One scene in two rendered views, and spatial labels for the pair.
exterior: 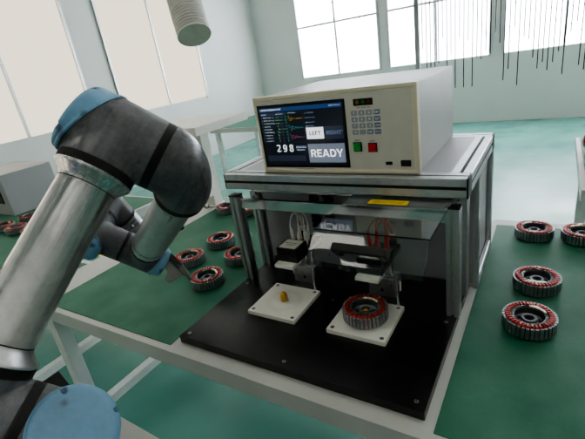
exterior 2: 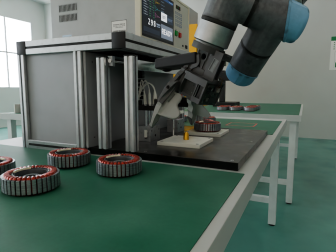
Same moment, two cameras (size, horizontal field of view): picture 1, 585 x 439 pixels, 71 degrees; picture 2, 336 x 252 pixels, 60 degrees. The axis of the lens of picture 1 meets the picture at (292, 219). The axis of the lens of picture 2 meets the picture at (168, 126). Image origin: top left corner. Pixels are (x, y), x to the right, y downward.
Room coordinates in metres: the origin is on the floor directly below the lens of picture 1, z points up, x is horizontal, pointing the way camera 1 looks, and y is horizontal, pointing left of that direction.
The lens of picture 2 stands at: (1.20, 1.03, 0.96)
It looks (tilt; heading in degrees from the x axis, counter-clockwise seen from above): 7 degrees down; 261
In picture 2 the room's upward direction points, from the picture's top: straight up
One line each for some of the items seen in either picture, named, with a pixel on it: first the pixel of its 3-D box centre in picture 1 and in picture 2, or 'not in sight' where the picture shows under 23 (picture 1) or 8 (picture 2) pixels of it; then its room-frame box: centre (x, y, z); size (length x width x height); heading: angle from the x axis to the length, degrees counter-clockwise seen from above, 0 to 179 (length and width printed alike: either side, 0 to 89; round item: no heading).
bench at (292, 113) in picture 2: not in sight; (248, 139); (-0.25, -2.12, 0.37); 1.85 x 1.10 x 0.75; 56
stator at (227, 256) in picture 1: (239, 255); (69, 157); (1.35, 0.21, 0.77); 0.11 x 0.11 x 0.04
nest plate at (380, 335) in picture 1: (366, 319); (207, 131); (0.85, -0.14, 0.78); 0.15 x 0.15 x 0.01; 56
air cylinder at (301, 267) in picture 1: (308, 270); (149, 132); (1.11, -0.02, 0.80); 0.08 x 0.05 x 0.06; 56
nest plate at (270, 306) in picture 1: (285, 301); (186, 141); (0.99, 0.06, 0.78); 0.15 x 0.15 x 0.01; 56
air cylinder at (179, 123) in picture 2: (384, 282); (175, 125); (0.97, -0.22, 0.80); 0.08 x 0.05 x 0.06; 56
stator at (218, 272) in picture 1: (207, 278); (119, 164); (1.21, 0.31, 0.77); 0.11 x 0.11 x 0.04
